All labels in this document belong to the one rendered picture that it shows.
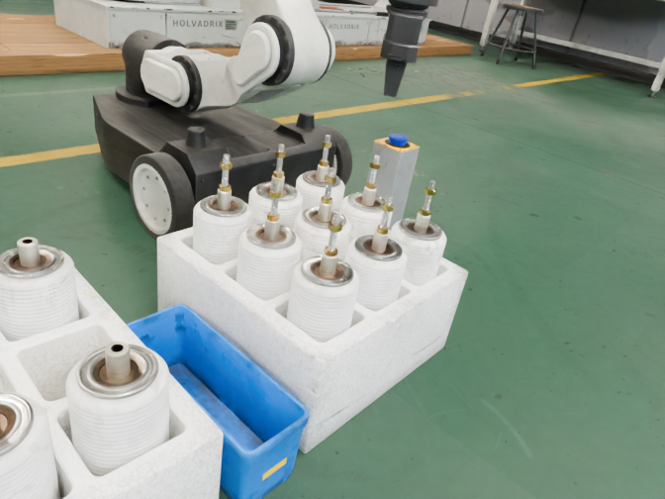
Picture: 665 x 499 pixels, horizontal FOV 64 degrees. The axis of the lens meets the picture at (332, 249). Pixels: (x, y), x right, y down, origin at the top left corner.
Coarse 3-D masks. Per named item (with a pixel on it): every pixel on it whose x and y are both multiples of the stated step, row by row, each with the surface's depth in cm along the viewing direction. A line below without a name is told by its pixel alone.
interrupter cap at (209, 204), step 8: (208, 200) 88; (216, 200) 88; (232, 200) 89; (240, 200) 89; (208, 208) 85; (216, 208) 86; (232, 208) 87; (240, 208) 87; (224, 216) 84; (232, 216) 84
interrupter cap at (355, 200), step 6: (360, 192) 100; (348, 198) 97; (354, 198) 97; (360, 198) 98; (378, 198) 99; (354, 204) 95; (360, 204) 96; (378, 204) 97; (366, 210) 94; (372, 210) 94; (378, 210) 94
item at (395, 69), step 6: (390, 60) 83; (396, 60) 82; (390, 66) 83; (396, 66) 83; (402, 66) 83; (390, 72) 83; (396, 72) 83; (402, 72) 83; (390, 78) 84; (396, 78) 84; (384, 84) 85; (390, 84) 84; (396, 84) 84; (384, 90) 85; (390, 90) 85; (396, 90) 85; (390, 96) 85
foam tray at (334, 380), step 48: (192, 240) 92; (192, 288) 86; (240, 288) 80; (432, 288) 89; (240, 336) 80; (288, 336) 72; (336, 336) 74; (384, 336) 80; (432, 336) 96; (288, 384) 75; (336, 384) 75; (384, 384) 89
